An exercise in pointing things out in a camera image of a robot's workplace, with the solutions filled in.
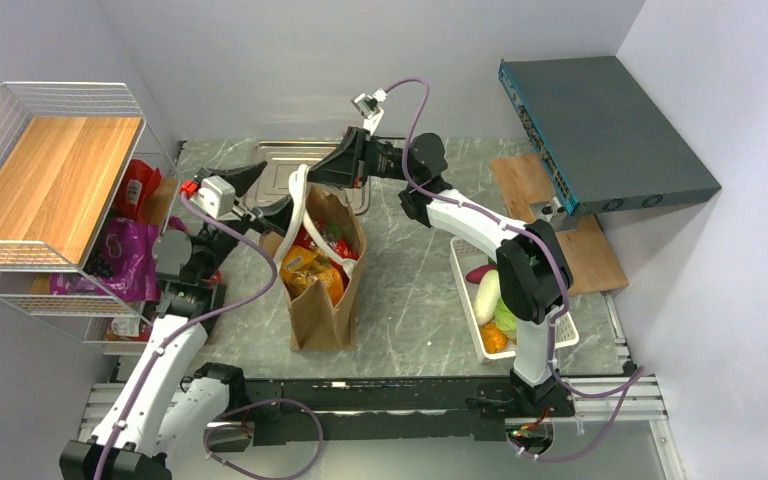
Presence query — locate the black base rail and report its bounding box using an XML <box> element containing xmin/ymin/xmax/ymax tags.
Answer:
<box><xmin>208</xmin><ymin>374</ymin><xmax>575</xmax><ymax>449</ymax></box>

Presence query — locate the white wire shelf rack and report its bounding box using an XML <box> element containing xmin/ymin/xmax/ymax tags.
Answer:
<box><xmin>0</xmin><ymin>81</ymin><xmax>182</xmax><ymax>355</ymax></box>

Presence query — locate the orange ginger root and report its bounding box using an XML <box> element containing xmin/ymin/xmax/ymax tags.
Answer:
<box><xmin>479</xmin><ymin>321</ymin><xmax>509</xmax><ymax>354</ymax></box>

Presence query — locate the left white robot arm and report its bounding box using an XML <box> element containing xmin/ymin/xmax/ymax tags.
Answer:
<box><xmin>59</xmin><ymin>161</ymin><xmax>293</xmax><ymax>479</ymax></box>

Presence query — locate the small red snack bag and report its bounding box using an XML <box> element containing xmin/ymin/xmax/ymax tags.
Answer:
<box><xmin>113</xmin><ymin>158</ymin><xmax>162</xmax><ymax>222</ymax></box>

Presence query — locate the white eggplant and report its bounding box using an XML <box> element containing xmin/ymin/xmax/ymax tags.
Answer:
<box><xmin>473</xmin><ymin>270</ymin><xmax>501</xmax><ymax>326</ymax></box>

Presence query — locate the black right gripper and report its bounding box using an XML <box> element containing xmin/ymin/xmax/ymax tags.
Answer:
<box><xmin>304</xmin><ymin>128</ymin><xmax>417</xmax><ymax>190</ymax></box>

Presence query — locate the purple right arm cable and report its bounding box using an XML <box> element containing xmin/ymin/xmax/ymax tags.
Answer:
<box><xmin>383</xmin><ymin>77</ymin><xmax>647</xmax><ymax>464</ymax></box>

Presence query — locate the green cabbage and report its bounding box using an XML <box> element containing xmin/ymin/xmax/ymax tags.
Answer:
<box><xmin>494</xmin><ymin>299</ymin><xmax>518</xmax><ymax>340</ymax></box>

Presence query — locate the colourful snack pack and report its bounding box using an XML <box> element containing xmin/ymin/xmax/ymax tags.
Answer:
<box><xmin>106</xmin><ymin>317</ymin><xmax>152</xmax><ymax>342</ymax></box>

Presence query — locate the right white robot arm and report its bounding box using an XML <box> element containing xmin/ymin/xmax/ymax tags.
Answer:
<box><xmin>305</xmin><ymin>89</ymin><xmax>572</xmax><ymax>415</ymax></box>

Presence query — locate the orange snack bag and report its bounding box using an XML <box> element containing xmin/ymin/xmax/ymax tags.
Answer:
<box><xmin>280</xmin><ymin>245</ymin><xmax>345</xmax><ymax>305</ymax></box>

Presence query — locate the purple snack bag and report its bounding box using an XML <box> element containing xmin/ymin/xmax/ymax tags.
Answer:
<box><xmin>49</xmin><ymin>218</ymin><xmax>159</xmax><ymax>303</ymax></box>

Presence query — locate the silver metal tray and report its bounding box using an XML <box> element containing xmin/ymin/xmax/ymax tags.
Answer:
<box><xmin>241</xmin><ymin>140</ymin><xmax>373</xmax><ymax>216</ymax></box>

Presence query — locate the blue grey network switch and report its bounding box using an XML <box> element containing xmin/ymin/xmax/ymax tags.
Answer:
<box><xmin>498</xmin><ymin>56</ymin><xmax>721</xmax><ymax>217</ymax></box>

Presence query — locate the burlap grocery bag pink print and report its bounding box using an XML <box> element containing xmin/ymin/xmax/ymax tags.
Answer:
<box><xmin>259</xmin><ymin>165</ymin><xmax>367</xmax><ymax>352</ymax></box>

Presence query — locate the red candy bag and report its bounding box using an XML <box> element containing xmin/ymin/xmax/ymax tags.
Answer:
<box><xmin>294</xmin><ymin>220</ymin><xmax>359</xmax><ymax>260</ymax></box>

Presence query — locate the white perforated plastic basket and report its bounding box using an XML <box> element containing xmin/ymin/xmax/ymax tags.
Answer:
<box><xmin>448</xmin><ymin>235</ymin><xmax>581</xmax><ymax>364</ymax></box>

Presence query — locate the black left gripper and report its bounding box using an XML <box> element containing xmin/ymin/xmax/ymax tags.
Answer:
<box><xmin>198</xmin><ymin>162</ymin><xmax>304</xmax><ymax>280</ymax></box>

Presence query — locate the magenta sweet potato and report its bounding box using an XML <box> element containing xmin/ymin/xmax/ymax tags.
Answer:
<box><xmin>465</xmin><ymin>264</ymin><xmax>496</xmax><ymax>284</ymax></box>

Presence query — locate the wooden board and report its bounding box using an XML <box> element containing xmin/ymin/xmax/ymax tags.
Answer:
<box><xmin>489</xmin><ymin>154</ymin><xmax>629</xmax><ymax>296</ymax></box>

